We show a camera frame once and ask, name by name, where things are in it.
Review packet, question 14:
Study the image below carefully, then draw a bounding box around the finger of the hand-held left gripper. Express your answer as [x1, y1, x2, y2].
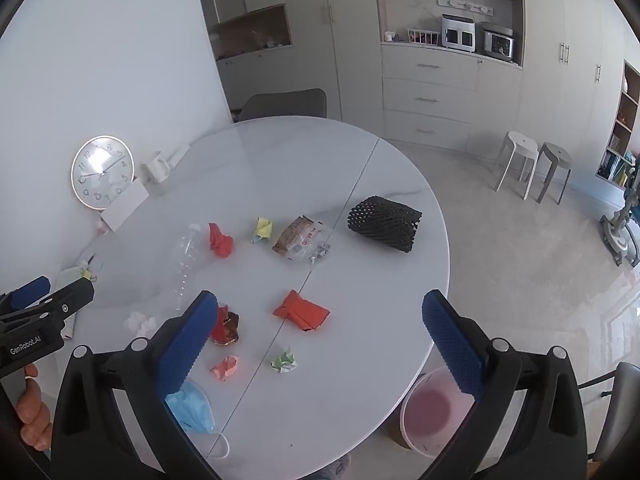
[0, 280, 96, 333]
[0, 276, 52, 317]

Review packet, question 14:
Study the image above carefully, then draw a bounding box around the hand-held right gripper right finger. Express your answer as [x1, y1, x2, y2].
[421, 289, 588, 480]

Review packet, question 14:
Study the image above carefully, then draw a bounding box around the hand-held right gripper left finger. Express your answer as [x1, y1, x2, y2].
[50, 289, 221, 480]

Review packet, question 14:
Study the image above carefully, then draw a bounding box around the brown snack packet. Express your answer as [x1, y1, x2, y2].
[211, 304, 241, 347]

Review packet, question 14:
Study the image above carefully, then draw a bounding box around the pink plastic bin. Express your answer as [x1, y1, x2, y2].
[400, 366, 481, 458]

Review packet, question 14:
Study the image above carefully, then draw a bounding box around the brown and clear snack wrapper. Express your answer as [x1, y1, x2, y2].
[272, 215, 332, 262]

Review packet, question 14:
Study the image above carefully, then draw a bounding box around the person's left hand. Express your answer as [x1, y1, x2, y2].
[15, 362, 53, 452]

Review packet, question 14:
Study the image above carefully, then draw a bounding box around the pink crumpled paper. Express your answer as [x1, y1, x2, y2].
[210, 355, 240, 382]

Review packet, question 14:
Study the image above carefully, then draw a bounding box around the white crumpled tissue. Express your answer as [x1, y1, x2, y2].
[124, 311, 158, 338]

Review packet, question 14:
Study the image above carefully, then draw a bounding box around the blue face mask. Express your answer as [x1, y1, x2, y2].
[165, 379, 231, 460]

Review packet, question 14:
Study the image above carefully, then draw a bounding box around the clear plastic bottle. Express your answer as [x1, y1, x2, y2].
[169, 223, 203, 311]

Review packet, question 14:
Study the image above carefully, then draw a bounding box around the green crumpled paper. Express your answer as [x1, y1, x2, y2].
[270, 347, 298, 375]

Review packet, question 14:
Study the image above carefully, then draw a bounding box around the red crumpled paper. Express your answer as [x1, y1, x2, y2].
[207, 222, 236, 258]

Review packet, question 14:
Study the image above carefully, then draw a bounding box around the white cardboard box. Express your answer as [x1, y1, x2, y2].
[100, 180, 150, 232]

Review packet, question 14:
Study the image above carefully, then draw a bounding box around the red foil packet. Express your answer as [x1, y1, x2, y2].
[272, 289, 331, 332]

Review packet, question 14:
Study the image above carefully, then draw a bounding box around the yellow crumpled paper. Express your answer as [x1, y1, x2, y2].
[251, 217, 276, 244]

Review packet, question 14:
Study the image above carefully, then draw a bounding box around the black foam net sleeve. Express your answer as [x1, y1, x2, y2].
[347, 196, 422, 253]

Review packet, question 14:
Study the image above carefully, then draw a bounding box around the white plastic holder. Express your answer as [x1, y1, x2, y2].
[141, 142, 192, 183]

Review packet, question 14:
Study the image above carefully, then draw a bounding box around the grey chair with metal legs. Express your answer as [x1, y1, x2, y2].
[580, 361, 640, 466]

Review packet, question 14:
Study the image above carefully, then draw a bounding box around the upright vacuum cleaner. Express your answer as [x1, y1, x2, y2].
[600, 152, 640, 267]

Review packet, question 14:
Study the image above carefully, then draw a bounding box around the white plastic stool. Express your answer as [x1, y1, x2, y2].
[494, 131, 539, 200]

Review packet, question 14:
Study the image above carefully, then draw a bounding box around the grey plastic stool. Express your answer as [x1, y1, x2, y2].
[536, 142, 574, 205]

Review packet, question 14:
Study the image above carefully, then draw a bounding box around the white drawer cabinet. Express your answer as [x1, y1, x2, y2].
[381, 42, 523, 153]

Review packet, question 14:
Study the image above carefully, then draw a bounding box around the grey dining chair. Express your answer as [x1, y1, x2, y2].
[239, 88, 327, 122]

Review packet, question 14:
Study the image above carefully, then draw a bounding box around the wooden bookshelf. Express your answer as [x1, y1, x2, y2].
[595, 60, 640, 191]

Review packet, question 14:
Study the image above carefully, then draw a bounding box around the small spice rack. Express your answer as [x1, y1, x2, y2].
[406, 27, 441, 46]

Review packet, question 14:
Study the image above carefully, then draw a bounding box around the white countertop oven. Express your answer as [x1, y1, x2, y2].
[441, 14, 476, 52]

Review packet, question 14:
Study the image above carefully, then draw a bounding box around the round white wall clock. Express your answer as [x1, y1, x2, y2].
[71, 136, 136, 210]

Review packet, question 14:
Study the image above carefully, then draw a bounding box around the white wall rail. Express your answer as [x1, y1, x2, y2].
[439, 0, 492, 15]

